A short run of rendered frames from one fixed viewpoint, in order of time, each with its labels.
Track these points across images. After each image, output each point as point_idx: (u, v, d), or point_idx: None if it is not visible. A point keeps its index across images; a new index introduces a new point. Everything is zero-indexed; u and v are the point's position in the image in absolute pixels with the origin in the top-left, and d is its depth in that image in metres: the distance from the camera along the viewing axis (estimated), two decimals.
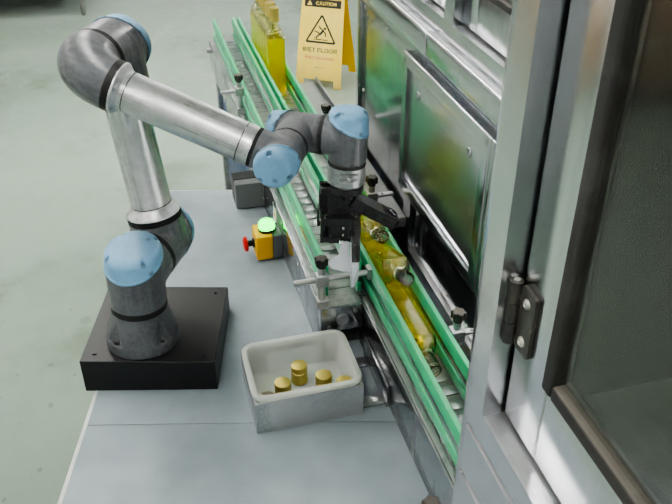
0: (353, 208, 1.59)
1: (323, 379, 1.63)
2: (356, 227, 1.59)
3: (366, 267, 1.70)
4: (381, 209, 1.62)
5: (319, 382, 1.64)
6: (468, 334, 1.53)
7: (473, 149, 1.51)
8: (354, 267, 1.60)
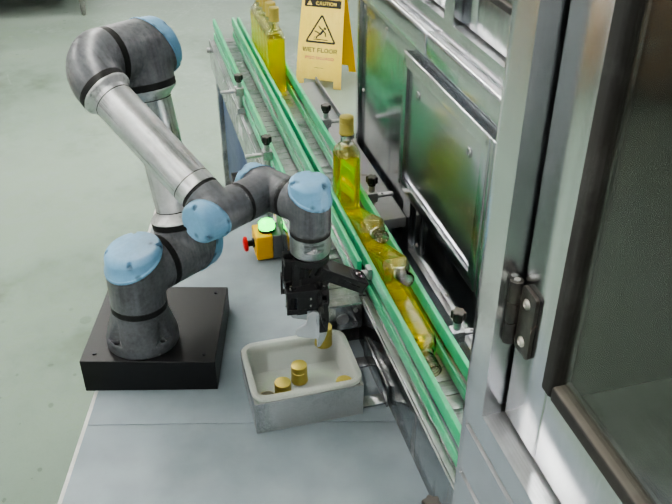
0: (320, 277, 1.49)
1: None
2: (325, 304, 1.50)
3: (366, 267, 1.70)
4: (349, 274, 1.52)
5: None
6: (468, 334, 1.53)
7: (473, 149, 1.51)
8: (322, 335, 1.55)
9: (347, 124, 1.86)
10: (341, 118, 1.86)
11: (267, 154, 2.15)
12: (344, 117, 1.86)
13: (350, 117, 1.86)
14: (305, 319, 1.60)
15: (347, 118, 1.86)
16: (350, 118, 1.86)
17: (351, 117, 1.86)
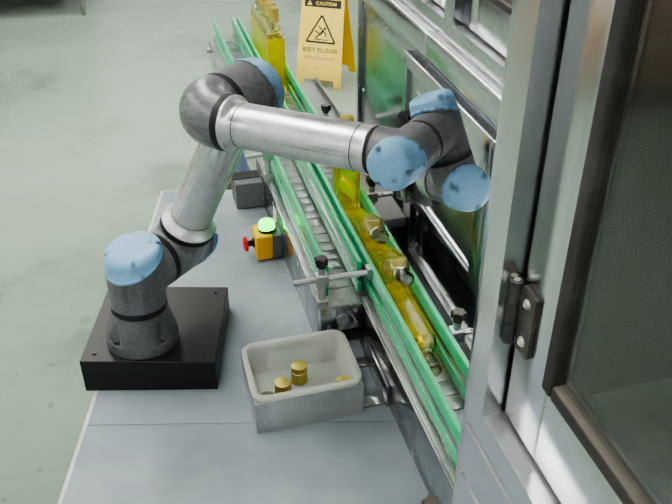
0: None
1: None
2: None
3: (366, 267, 1.70)
4: None
5: None
6: (468, 334, 1.53)
7: (473, 149, 1.51)
8: None
9: None
10: (341, 118, 1.86)
11: (267, 154, 2.15)
12: (344, 117, 1.86)
13: (350, 117, 1.86)
14: None
15: (347, 118, 1.86)
16: (350, 118, 1.86)
17: (351, 117, 1.86)
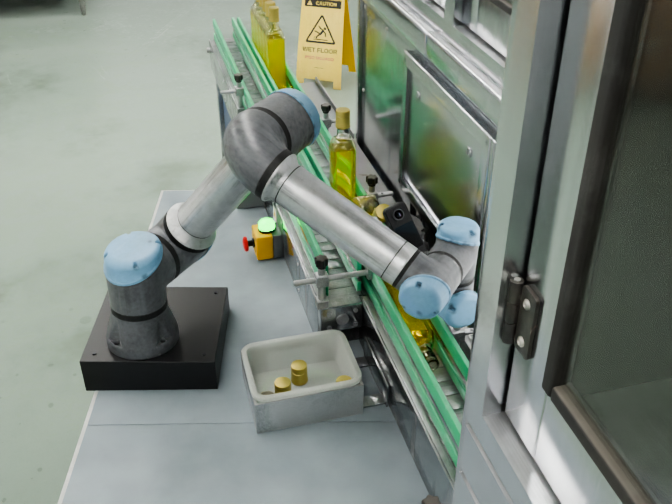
0: None
1: None
2: (424, 230, 1.62)
3: (366, 267, 1.70)
4: (408, 224, 1.55)
5: None
6: (468, 334, 1.53)
7: (473, 149, 1.51)
8: None
9: (343, 117, 1.90)
10: (337, 111, 1.89)
11: None
12: (340, 110, 1.90)
13: (346, 110, 1.90)
14: None
15: (343, 111, 1.89)
16: (346, 111, 1.89)
17: (347, 110, 1.90)
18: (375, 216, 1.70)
